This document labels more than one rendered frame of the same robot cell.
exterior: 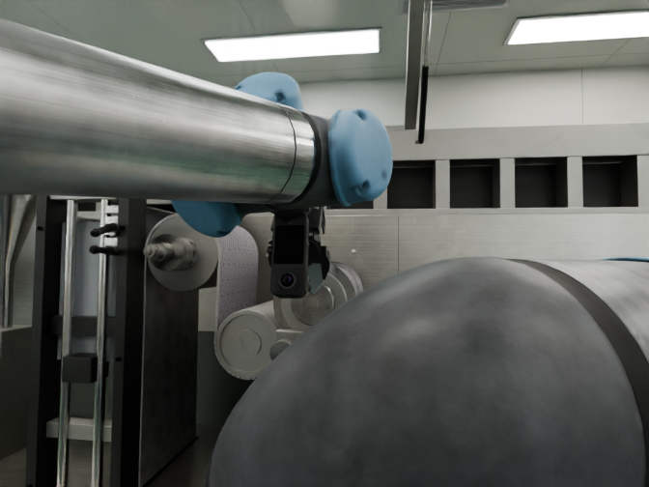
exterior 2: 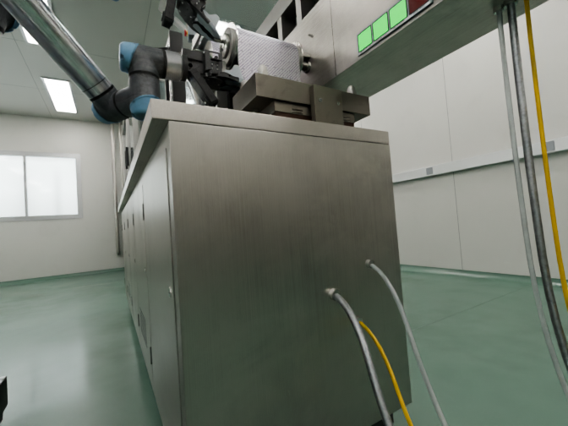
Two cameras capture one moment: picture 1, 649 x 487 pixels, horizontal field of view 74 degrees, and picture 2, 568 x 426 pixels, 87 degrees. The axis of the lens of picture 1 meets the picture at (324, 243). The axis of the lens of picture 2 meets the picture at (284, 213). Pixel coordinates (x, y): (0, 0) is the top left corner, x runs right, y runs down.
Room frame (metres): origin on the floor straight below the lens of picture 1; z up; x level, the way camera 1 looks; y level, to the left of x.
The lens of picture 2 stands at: (0.26, -0.83, 0.64)
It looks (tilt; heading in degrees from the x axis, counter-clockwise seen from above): 2 degrees up; 51
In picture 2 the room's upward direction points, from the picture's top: 4 degrees counter-clockwise
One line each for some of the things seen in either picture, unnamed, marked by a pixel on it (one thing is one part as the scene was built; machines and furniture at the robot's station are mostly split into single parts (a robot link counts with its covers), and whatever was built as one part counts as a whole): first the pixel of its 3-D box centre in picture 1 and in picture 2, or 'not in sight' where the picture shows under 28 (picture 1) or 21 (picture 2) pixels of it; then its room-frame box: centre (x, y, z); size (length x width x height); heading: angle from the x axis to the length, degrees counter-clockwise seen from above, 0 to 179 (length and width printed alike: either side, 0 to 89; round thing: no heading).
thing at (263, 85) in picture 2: not in sight; (303, 106); (0.89, -0.18, 1.00); 0.40 x 0.16 x 0.06; 172
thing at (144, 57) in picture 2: not in sight; (143, 62); (0.48, 0.00, 1.11); 0.11 x 0.08 x 0.09; 172
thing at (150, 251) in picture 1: (156, 251); not in sight; (0.71, 0.28, 1.33); 0.06 x 0.03 x 0.03; 172
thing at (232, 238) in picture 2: not in sight; (192, 266); (0.94, 0.94, 0.43); 2.52 x 0.64 x 0.86; 82
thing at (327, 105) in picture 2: not in sight; (327, 107); (0.89, -0.28, 0.96); 0.10 x 0.03 x 0.11; 172
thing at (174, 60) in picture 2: not in sight; (172, 67); (0.56, -0.01, 1.11); 0.08 x 0.05 x 0.08; 82
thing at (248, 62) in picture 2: not in sight; (271, 85); (0.87, -0.06, 1.11); 0.23 x 0.01 x 0.18; 172
